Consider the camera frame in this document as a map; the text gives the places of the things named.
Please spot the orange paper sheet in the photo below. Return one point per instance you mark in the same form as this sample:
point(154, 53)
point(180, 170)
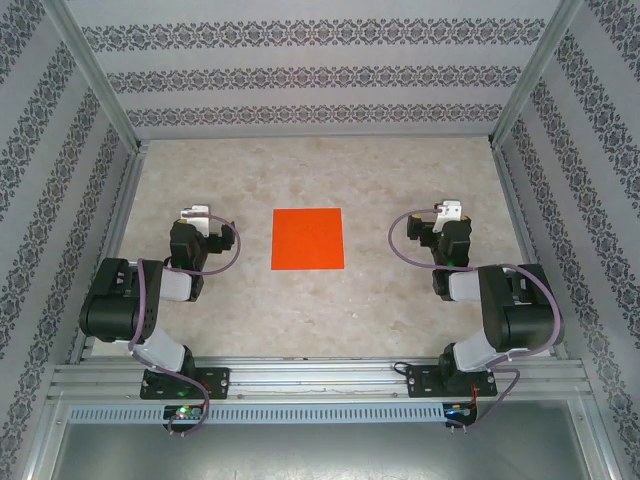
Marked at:
point(307, 239)

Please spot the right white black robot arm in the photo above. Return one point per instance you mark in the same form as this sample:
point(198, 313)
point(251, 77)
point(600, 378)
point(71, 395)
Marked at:
point(525, 320)

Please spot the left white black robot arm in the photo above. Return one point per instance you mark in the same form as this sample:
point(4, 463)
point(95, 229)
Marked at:
point(107, 310)

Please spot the grey metal sheet tray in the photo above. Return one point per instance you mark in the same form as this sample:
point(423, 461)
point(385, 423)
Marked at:
point(320, 455)

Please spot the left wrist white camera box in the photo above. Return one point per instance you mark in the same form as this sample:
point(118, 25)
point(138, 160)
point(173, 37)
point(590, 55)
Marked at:
point(197, 215)

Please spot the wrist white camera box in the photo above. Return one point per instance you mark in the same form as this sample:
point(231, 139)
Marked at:
point(450, 210)
point(197, 215)

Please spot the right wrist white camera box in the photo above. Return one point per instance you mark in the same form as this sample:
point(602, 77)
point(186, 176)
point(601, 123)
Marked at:
point(450, 210)

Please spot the aluminium side rail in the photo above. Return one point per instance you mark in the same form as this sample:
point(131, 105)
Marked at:
point(112, 240)
point(530, 250)

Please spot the aluminium back frame bar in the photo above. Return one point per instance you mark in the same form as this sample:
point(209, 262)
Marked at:
point(315, 136)

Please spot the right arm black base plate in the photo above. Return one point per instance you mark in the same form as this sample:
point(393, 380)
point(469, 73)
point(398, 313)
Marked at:
point(422, 382)

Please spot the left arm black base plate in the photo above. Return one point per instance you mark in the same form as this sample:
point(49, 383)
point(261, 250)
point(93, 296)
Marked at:
point(217, 382)

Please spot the aluminium frame post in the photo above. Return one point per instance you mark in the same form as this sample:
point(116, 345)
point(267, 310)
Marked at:
point(95, 80)
point(535, 75)

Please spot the aluminium mounting rail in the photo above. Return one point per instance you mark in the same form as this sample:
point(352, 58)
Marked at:
point(320, 377)

